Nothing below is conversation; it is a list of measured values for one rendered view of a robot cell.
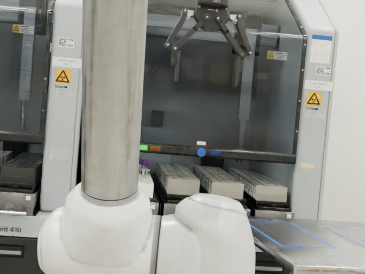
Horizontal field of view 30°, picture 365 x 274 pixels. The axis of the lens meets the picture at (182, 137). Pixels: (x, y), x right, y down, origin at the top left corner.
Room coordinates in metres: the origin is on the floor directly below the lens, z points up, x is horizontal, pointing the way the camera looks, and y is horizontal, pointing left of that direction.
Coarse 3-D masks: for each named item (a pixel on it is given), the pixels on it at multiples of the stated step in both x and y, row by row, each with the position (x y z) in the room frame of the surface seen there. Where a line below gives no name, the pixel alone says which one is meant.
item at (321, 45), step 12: (312, 36) 2.36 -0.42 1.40; (324, 36) 2.36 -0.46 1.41; (312, 48) 2.36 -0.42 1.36; (324, 48) 2.36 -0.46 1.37; (312, 60) 2.36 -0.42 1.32; (324, 60) 2.36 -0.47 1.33; (324, 72) 2.36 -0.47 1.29; (312, 96) 2.36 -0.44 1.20; (312, 108) 2.36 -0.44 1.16; (324, 108) 2.37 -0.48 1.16; (312, 168) 2.36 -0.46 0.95
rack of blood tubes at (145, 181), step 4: (140, 176) 2.42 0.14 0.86; (144, 176) 2.43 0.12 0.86; (148, 176) 2.44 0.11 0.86; (140, 180) 2.30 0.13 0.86; (144, 180) 2.31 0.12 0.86; (148, 180) 2.31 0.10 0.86; (152, 180) 2.32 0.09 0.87; (140, 184) 2.25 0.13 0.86; (144, 184) 2.25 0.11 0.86; (148, 184) 2.25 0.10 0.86; (152, 184) 2.25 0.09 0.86; (144, 188) 2.25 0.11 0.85; (148, 188) 2.25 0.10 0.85; (152, 188) 2.25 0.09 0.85; (148, 192) 2.25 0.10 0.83; (152, 192) 2.25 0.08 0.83; (148, 196) 2.25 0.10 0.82; (152, 196) 2.26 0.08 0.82
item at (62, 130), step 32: (64, 0) 2.29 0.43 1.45; (64, 32) 2.27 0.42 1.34; (64, 96) 2.27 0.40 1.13; (64, 128) 2.27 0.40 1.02; (64, 160) 2.27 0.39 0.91; (64, 192) 2.27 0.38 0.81; (0, 224) 2.17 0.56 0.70; (32, 224) 2.18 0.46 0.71; (0, 256) 2.17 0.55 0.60; (32, 256) 2.18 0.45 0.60
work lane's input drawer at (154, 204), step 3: (153, 192) 2.46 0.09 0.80; (153, 195) 2.31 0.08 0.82; (150, 198) 2.23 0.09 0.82; (153, 198) 2.23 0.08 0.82; (156, 198) 2.32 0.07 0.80; (150, 201) 2.22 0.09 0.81; (153, 201) 2.22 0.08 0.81; (156, 201) 2.26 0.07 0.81; (150, 204) 2.22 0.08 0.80; (153, 204) 2.22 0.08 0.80; (156, 204) 2.22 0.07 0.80; (153, 207) 2.22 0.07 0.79; (156, 207) 2.22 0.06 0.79; (153, 210) 2.22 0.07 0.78; (156, 210) 2.22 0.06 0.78; (153, 213) 2.22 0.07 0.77; (156, 213) 2.22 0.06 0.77
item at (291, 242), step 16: (256, 224) 1.90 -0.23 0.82; (272, 224) 1.92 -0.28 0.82; (288, 224) 1.94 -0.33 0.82; (304, 224) 1.97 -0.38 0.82; (320, 224) 1.99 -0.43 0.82; (336, 224) 2.02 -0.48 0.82; (352, 224) 2.04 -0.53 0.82; (256, 240) 1.68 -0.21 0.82; (272, 240) 1.68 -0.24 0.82; (288, 240) 1.70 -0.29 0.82; (304, 240) 1.72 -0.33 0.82; (320, 240) 1.73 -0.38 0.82; (336, 240) 1.75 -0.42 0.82; (352, 240) 1.77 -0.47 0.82; (272, 256) 1.56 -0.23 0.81; (288, 256) 1.51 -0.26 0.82; (304, 256) 1.53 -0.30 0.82; (320, 256) 1.54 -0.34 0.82; (336, 256) 1.56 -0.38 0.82; (352, 256) 1.57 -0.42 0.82; (304, 272) 1.43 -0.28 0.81; (320, 272) 1.44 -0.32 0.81; (336, 272) 1.45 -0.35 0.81; (352, 272) 1.45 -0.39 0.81
